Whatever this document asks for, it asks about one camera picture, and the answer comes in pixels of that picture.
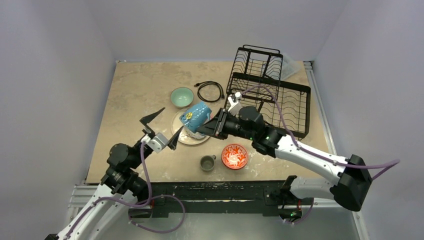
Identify blue polka dot mug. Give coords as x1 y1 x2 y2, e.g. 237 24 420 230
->
179 101 212 133

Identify red floral bowl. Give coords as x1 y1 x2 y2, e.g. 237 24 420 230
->
220 143 249 170

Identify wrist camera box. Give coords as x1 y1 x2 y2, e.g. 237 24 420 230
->
227 91 242 117
152 132 169 153

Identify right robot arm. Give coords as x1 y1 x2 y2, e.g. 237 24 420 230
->
196 106 373 212

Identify mint green bowl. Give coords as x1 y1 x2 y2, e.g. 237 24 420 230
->
170 87 194 108

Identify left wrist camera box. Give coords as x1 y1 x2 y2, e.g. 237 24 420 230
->
152 132 169 153

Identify small grey mug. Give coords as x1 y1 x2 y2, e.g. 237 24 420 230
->
200 155 216 172

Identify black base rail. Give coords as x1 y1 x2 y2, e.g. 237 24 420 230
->
130 176 303 221

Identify purple loop cable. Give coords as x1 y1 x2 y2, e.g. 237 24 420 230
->
128 192 185 233

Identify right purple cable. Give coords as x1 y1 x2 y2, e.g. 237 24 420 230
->
240 85 401 181

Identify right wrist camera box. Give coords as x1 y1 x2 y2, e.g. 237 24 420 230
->
227 91 242 117

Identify grey speckled plate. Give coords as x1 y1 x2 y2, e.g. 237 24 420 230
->
185 128 208 141

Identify black wire dish rack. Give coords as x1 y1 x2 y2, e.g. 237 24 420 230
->
226 44 311 140

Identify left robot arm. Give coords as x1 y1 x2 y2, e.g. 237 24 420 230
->
46 110 183 240

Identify pink and cream plate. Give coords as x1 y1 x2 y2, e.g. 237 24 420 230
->
170 109 210 146

